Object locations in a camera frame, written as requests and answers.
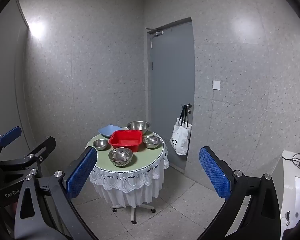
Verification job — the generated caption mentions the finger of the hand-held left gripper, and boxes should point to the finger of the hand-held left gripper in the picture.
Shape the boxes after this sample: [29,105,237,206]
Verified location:
[0,126,22,165]
[0,136,57,170]

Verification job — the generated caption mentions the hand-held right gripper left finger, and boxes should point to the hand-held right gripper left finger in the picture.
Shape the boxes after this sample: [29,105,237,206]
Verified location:
[14,146,98,240]

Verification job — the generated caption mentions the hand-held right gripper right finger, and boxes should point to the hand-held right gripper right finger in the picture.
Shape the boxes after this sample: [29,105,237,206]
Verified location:
[199,146,282,240]

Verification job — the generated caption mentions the small steel bowl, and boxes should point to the small steel bowl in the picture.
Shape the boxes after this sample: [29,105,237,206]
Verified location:
[93,138,109,151]
[143,135,161,149]

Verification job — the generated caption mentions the medium steel bowl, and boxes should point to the medium steel bowl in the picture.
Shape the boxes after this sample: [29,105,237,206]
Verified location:
[108,147,133,167]

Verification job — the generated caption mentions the blue plate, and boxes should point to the blue plate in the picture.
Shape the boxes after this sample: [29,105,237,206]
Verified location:
[98,124,122,138]

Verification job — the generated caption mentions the red plastic basin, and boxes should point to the red plastic basin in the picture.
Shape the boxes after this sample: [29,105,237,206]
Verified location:
[109,130,143,153]

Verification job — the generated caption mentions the large steel bowl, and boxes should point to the large steel bowl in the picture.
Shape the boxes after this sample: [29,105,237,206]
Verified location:
[127,120,151,135]

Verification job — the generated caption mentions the white tote bag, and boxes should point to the white tote bag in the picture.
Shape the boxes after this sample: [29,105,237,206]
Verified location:
[170,105,192,156]

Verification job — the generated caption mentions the white wheeled table base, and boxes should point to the white wheeled table base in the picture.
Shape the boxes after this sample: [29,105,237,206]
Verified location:
[112,200,156,225]

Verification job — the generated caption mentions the round table with white cloth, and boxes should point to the round table with white cloth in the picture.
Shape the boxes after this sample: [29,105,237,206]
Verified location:
[86,127,170,208]

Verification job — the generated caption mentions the grey door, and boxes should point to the grey door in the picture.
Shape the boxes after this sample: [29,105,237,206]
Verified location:
[147,17,196,180]

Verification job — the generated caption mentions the metal door closer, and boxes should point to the metal door closer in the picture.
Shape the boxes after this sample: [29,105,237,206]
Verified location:
[145,27,164,37]

